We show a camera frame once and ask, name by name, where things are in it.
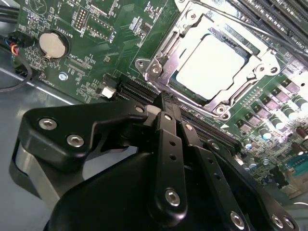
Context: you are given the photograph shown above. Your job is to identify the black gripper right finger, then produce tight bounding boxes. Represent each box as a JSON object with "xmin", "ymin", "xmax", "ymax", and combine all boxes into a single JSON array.
[{"xmin": 179, "ymin": 122, "xmax": 300, "ymax": 231}]

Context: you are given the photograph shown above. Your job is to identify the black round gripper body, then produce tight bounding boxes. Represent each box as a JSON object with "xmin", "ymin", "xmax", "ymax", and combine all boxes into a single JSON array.
[{"xmin": 48, "ymin": 153, "xmax": 233, "ymax": 231}]

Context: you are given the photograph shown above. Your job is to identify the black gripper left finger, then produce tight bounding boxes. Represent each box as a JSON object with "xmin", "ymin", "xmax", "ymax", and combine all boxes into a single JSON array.
[{"xmin": 22, "ymin": 92, "xmax": 189, "ymax": 219}]

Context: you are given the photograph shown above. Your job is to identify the small square silver CPU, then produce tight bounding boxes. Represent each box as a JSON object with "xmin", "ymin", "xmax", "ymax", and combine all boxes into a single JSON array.
[{"xmin": 174, "ymin": 33, "xmax": 250, "ymax": 100}]

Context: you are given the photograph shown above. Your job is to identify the metal socket cover frame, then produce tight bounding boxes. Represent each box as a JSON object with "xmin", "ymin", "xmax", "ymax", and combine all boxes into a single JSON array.
[{"xmin": 154, "ymin": 12, "xmax": 281, "ymax": 109}]

